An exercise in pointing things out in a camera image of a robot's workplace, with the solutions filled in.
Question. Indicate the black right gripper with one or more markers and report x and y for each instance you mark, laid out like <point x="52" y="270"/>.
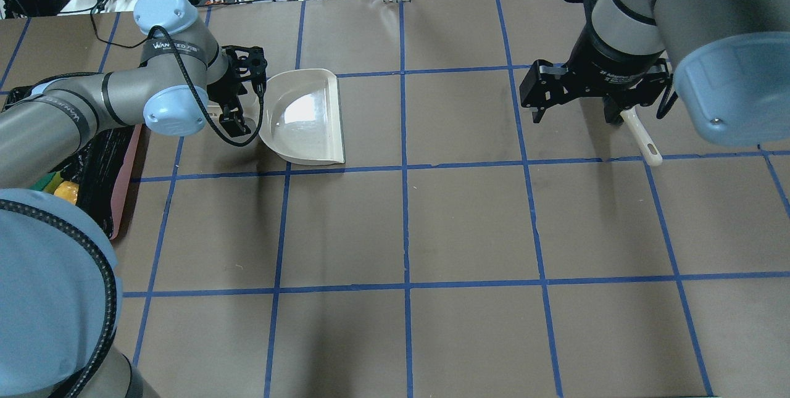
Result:
<point x="608" y="65"/>

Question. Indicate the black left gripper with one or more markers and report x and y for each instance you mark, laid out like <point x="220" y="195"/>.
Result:
<point x="226" y="87"/>

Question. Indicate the white plastic dustpan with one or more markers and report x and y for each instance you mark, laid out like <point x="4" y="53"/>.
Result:
<point x="302" y="119"/>

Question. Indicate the white hand brush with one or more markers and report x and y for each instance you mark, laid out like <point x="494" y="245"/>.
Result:
<point x="642" y="138"/>

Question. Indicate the yellow toy potato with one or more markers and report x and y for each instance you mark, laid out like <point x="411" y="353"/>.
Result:
<point x="68" y="190"/>

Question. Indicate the yellow green sponge piece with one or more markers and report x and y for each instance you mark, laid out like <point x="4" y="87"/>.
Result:
<point x="48" y="183"/>

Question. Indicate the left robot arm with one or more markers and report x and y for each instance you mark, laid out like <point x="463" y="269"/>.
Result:
<point x="61" y="292"/>

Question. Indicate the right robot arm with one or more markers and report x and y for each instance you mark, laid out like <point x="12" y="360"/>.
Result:
<point x="726" y="60"/>

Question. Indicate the pink bin with black bag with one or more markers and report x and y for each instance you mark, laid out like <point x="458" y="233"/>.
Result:
<point x="74" y="128"/>

